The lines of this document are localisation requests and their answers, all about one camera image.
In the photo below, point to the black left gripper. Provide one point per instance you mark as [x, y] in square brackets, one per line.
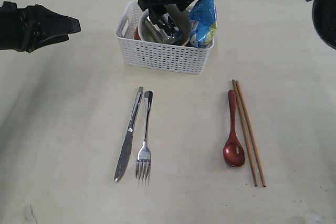
[22, 29]

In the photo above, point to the shiny steel cup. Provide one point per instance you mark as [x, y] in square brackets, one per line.
[164, 31]

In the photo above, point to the cream ceramic bowl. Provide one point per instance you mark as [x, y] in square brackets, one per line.
[181, 19]

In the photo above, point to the brown wooden chopstick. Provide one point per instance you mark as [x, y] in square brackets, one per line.
[245, 133]
[252, 137]

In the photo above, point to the steel table knife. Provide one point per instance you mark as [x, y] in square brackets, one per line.
[127, 144]

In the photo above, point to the steel table fork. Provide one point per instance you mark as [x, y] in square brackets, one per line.
[143, 161]

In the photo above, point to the dark red wooden spoon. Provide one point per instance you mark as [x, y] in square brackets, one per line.
[233, 151]

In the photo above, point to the blue snack packet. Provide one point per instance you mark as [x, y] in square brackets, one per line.
[203, 23]

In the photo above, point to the small dark red dish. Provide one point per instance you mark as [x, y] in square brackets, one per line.
[136, 34]

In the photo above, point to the white perforated plastic basket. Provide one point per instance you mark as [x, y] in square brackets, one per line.
[157, 56]

